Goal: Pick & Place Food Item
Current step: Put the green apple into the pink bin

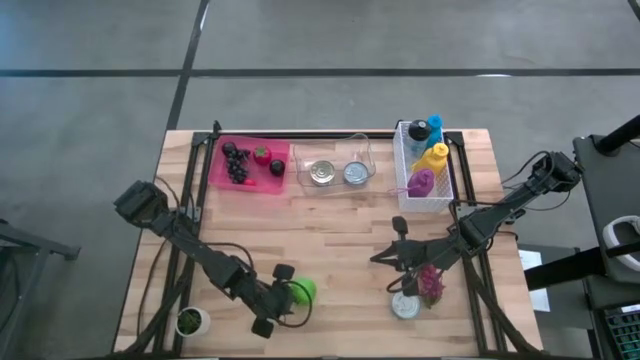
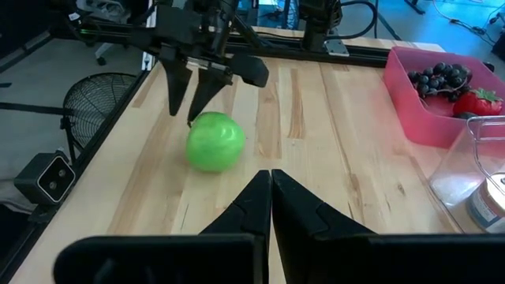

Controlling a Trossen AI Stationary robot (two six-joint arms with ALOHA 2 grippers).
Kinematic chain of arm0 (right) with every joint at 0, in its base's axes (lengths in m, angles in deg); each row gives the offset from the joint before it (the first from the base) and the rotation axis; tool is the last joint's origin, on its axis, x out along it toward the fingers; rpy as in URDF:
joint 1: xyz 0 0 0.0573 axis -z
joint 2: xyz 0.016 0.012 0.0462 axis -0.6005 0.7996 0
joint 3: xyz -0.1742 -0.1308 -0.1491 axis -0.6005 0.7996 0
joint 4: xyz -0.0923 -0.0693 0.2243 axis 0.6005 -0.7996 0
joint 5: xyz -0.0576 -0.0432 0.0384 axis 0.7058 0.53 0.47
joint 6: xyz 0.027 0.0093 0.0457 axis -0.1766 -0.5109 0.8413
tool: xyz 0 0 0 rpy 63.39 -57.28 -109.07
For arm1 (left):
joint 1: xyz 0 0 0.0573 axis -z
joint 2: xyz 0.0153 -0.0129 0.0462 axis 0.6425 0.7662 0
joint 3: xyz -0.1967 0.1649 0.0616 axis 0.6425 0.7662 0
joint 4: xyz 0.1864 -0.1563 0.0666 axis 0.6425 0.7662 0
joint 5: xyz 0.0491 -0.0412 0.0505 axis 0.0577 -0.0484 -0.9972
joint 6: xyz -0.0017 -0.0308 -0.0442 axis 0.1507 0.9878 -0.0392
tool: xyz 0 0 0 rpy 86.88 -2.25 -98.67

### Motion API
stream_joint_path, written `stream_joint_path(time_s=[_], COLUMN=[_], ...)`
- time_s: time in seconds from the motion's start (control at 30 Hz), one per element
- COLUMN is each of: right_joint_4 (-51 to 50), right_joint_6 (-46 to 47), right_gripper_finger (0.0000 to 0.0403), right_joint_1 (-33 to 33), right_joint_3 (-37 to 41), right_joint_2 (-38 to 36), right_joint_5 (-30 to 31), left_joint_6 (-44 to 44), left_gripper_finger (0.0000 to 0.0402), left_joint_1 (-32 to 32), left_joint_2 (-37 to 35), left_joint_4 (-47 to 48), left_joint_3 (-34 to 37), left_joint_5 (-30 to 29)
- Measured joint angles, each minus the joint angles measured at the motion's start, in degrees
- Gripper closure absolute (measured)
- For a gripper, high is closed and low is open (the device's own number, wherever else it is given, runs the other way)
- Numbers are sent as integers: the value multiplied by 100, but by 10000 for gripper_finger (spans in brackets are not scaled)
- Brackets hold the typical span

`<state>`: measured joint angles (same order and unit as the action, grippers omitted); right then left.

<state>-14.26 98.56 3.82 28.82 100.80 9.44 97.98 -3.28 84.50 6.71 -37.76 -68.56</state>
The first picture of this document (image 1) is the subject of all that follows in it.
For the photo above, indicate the clear bottle black lid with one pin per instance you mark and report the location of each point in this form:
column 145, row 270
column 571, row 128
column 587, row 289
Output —
column 419, row 131

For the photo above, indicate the pink plastic bin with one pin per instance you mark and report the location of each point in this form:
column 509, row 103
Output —
column 260, row 180

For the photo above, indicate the white rounded object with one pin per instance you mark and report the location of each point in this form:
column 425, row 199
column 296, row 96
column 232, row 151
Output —
column 625, row 232

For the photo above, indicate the black grape bunch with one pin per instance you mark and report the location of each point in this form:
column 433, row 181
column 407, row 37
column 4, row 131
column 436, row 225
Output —
column 236, row 165

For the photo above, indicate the tuna can gold lid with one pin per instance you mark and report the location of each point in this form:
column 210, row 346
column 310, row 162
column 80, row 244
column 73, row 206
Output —
column 322, row 172

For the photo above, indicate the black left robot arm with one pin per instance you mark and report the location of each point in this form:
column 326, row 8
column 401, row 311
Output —
column 200, row 252

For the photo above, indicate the silver frame bracket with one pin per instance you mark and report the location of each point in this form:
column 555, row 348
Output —
column 193, row 215

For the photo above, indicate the grey side table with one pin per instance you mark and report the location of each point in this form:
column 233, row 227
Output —
column 30, row 245

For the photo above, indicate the red strawberry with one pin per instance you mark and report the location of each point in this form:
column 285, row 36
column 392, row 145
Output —
column 262, row 155

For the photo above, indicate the white perforated bin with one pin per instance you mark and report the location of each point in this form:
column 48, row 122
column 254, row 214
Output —
column 442, row 200

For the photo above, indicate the purple plastic water bottle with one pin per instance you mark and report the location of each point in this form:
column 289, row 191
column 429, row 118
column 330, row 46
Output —
column 421, row 183

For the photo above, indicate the black plum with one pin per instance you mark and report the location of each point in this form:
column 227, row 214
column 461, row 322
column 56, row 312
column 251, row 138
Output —
column 277, row 167

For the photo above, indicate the black aluminium table frame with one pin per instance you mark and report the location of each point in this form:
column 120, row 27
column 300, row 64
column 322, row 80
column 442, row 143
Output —
column 181, row 300

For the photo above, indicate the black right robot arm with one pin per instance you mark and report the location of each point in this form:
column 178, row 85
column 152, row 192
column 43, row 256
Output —
column 515, row 200

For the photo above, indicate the white paper sheet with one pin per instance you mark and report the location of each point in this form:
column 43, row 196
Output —
column 532, row 280

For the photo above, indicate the green apple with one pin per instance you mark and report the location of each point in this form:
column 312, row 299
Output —
column 306, row 289

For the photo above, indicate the black keyboard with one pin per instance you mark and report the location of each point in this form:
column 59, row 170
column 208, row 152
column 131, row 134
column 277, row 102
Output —
column 625, row 332

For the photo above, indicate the clear plastic bin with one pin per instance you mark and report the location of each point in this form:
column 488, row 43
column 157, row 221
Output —
column 335, row 150

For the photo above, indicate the small plant white pot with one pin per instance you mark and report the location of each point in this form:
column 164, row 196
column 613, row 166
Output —
column 192, row 321

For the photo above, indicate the black pole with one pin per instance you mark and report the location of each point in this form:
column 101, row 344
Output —
column 620, row 135

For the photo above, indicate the tuna can silver lid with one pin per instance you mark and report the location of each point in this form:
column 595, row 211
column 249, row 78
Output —
column 356, row 173
column 405, row 306

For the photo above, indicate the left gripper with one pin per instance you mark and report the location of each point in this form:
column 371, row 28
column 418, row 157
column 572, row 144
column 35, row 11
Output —
column 265, row 300

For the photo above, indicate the purple grape bunch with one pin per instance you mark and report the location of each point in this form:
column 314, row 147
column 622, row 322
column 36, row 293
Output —
column 432, row 287

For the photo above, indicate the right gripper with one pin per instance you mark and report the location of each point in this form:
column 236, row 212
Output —
column 430, row 255

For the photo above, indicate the black cart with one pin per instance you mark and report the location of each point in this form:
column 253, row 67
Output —
column 607, row 200

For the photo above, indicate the yellow plastic bottle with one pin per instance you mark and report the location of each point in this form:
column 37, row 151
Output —
column 432, row 157

